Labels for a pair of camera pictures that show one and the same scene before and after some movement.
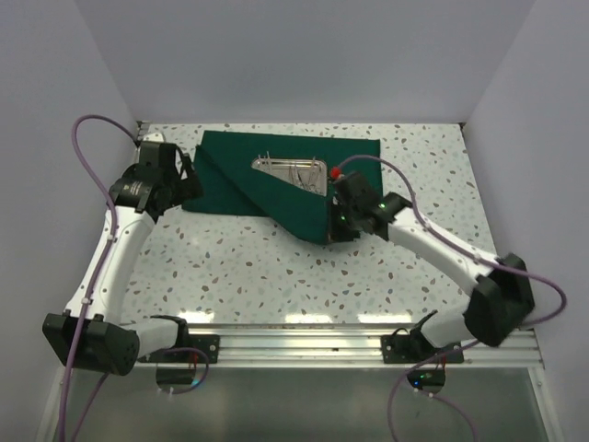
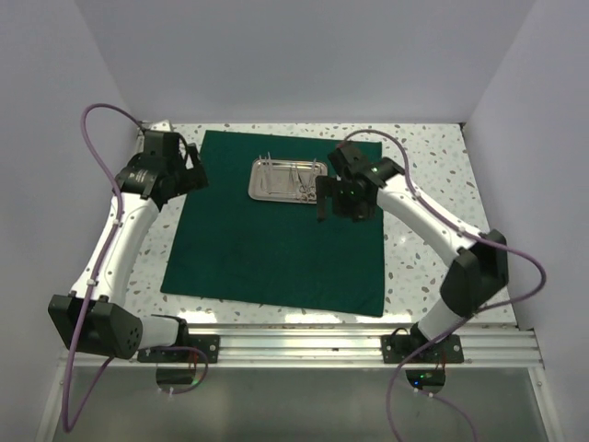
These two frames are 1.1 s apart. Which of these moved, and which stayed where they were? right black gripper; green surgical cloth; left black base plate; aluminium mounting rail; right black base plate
Moved: green surgical cloth; right black gripper
Stayed: left black base plate; aluminium mounting rail; right black base plate
